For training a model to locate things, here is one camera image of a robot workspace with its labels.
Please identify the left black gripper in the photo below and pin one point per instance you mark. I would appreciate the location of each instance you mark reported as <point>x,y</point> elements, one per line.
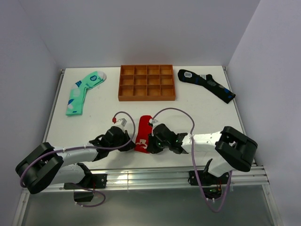
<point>125,136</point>

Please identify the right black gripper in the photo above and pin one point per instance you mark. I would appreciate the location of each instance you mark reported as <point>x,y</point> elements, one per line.
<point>152,147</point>

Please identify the red santa sock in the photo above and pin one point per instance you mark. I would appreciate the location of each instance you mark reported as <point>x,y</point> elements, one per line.
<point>144,129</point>

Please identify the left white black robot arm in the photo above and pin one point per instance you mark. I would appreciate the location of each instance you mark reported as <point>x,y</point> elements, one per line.
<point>47,165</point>

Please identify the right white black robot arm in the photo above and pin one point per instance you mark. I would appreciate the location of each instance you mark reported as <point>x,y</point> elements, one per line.
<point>235,150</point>

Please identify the mint green patterned sock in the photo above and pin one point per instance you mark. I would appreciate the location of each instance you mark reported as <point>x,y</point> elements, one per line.
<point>79,90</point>

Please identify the orange compartment tray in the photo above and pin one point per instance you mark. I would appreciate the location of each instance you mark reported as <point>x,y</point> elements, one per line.
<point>146,83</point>

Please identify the black blue sports sock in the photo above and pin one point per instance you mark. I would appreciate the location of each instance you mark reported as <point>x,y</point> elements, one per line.
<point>206,81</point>

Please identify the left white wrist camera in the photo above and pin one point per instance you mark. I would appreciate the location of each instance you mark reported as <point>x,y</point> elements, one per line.
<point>121,123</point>

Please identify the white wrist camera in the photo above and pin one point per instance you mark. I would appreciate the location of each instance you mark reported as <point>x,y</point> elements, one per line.
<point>121,123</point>
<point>153,122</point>

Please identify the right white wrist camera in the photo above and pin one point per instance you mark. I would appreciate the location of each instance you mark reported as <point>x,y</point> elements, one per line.
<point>153,122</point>

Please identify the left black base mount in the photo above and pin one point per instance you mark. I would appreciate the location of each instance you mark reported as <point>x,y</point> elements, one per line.
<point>87,189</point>

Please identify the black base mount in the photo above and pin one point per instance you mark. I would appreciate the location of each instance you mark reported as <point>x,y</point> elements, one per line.
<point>87,189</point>
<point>212,186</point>

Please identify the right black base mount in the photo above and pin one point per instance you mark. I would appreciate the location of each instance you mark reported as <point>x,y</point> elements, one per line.
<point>212,186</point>

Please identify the aluminium front rail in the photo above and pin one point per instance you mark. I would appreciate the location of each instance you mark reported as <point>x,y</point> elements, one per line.
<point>180,177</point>

